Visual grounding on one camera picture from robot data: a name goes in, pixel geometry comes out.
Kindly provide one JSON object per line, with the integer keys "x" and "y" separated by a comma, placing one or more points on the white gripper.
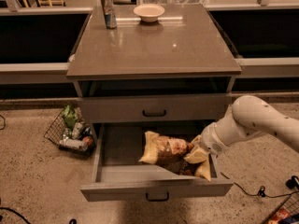
{"x": 210, "y": 143}

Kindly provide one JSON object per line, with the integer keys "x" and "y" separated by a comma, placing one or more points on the brown chip bag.
{"x": 169, "y": 152}

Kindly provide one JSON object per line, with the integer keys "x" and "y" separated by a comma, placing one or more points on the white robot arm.
{"x": 249, "y": 117}

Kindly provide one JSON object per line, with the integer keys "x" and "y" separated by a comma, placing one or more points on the closed grey upper drawer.
{"x": 153, "y": 108}

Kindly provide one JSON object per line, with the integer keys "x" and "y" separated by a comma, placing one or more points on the grey drawer cabinet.
{"x": 181, "y": 53}

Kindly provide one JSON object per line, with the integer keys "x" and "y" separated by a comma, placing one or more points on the open grey drawer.
{"x": 119, "y": 175}

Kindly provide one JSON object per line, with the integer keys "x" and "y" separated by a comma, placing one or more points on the green snack bag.
{"x": 69, "y": 116}

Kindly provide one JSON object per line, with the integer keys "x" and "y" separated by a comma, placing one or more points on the white bottle in basket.
{"x": 74, "y": 144}

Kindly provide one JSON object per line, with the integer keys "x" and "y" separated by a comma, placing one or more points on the white bowl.
{"x": 149, "y": 12}

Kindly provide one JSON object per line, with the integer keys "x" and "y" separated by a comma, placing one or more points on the silver drink can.
{"x": 109, "y": 14}

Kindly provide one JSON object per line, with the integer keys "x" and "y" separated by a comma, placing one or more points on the wire basket on right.
{"x": 286, "y": 213}

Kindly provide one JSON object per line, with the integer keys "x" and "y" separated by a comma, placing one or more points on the wire basket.
{"x": 57, "y": 131}
{"x": 286, "y": 213}

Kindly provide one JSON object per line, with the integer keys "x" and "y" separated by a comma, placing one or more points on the wire basket on left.
{"x": 57, "y": 131}

